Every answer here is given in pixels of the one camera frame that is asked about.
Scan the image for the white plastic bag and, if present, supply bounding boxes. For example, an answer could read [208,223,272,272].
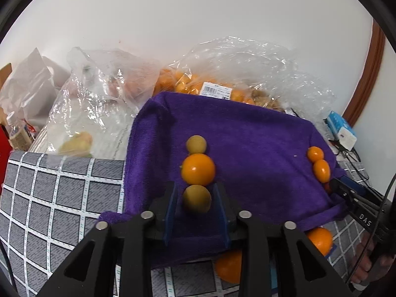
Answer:
[1,48,70,131]

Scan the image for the oval orange kumquat front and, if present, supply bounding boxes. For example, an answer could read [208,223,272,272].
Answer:
[313,160,331,184]

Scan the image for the small orange mandarin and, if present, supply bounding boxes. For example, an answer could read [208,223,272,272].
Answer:
[181,153,216,186]

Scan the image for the black cables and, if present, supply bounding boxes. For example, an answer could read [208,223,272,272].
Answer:
[291,107,371,183]

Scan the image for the clear plastic bag left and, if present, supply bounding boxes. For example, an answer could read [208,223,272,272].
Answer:
[46,47,160,160]

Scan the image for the red paper shopping bag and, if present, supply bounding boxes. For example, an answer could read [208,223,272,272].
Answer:
[0,125,13,184]

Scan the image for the white blue box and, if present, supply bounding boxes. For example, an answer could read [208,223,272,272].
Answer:
[325,111,357,151]

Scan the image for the clear bag of oranges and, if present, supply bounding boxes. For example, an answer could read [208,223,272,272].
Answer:
[154,36,335,125]

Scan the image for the purple towel covered tray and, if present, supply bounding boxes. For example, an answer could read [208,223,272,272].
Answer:
[100,92,346,231]

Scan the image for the grey checkered table cloth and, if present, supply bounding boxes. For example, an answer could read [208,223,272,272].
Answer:
[1,151,363,296]

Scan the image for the large orange mandarin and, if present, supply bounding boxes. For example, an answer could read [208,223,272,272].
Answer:
[307,227,333,256]

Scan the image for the green-yellow small fruit front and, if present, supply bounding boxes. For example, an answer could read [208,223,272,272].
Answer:
[183,184,211,213]

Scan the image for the green-yellow small fruit back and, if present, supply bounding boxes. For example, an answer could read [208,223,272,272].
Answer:
[186,135,207,154]

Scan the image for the brown wooden door frame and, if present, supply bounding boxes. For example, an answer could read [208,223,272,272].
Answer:
[342,20,386,127]

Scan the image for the clear plastic bottle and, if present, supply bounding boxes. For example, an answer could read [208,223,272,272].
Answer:
[7,113,33,151]

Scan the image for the green-yellow small fruit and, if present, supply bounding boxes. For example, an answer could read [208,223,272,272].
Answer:
[186,135,207,154]
[183,184,211,213]

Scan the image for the right hand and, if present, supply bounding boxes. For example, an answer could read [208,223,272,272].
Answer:
[351,231,395,284]

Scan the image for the oval orange kumquat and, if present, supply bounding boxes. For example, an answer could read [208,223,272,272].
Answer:
[307,146,324,163]
[313,160,331,184]

